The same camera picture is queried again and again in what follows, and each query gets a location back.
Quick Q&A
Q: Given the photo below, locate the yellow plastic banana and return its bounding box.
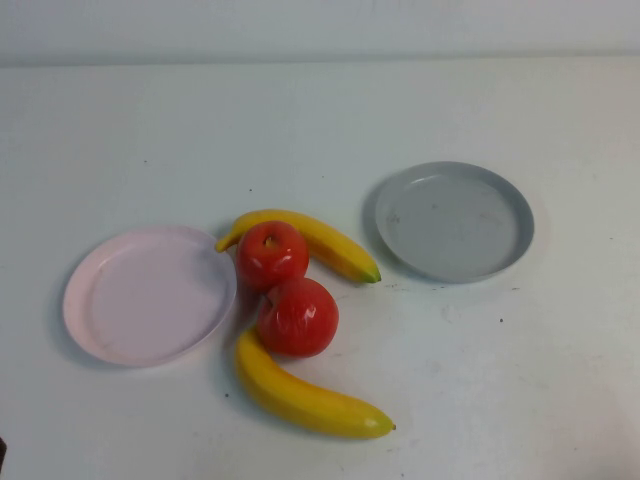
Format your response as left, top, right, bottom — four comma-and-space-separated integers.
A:
235, 325, 397, 441
215, 208, 382, 285

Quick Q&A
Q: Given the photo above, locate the red plastic apple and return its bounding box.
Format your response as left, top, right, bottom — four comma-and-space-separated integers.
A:
257, 277, 340, 359
236, 220, 310, 294

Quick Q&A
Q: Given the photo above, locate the pink round plate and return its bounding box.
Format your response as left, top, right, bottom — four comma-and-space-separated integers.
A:
62, 224, 238, 370

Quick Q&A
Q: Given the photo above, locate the grey round plate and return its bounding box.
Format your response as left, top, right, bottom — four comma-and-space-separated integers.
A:
374, 160, 536, 285

